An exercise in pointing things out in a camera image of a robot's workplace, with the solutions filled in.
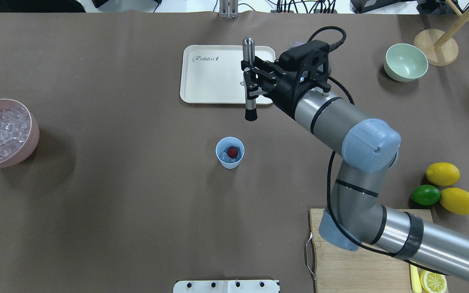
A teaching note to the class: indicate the yellow lemon outer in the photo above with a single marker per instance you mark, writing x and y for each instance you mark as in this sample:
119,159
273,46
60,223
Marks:
455,200

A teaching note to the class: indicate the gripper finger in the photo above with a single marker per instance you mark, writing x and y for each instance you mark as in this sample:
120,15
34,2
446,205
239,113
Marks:
256,86
264,69

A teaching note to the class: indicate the red strawberry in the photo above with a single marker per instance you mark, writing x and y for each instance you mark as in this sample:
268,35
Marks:
232,152

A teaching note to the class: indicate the green lime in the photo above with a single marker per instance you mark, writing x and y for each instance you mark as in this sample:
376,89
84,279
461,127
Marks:
426,195

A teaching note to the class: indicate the lemon half slice lower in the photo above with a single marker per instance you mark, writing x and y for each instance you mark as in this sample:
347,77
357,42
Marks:
432,282

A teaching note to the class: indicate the wooden cutting board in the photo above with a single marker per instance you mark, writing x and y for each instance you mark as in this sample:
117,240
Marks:
362,271

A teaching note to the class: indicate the cream rabbit tray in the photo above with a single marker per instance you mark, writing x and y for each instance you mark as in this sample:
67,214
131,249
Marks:
212,74

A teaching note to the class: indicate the wooden cup tree stand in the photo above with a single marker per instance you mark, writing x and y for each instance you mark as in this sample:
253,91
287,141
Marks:
440,47

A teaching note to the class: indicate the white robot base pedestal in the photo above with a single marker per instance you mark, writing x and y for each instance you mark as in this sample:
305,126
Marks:
227,286

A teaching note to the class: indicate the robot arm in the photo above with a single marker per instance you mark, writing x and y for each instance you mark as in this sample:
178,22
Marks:
369,147

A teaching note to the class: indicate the mint green bowl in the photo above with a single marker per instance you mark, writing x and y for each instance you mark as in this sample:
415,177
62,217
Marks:
405,63

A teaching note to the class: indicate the pink bowl of ice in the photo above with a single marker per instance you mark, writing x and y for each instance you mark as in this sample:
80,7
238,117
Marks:
19,132

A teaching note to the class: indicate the steel muddler black tip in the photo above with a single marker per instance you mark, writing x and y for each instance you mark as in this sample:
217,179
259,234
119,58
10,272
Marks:
248,48

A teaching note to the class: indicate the light blue plastic cup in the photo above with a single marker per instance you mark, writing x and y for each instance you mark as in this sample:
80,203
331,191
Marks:
224,144

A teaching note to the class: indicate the yellow lemon near lime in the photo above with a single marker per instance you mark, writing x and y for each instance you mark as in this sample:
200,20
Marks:
442,174

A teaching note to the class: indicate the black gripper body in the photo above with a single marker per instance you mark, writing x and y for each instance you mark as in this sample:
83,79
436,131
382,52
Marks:
286,92

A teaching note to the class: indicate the yellow plastic knife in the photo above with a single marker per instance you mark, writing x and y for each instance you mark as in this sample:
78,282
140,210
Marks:
414,279

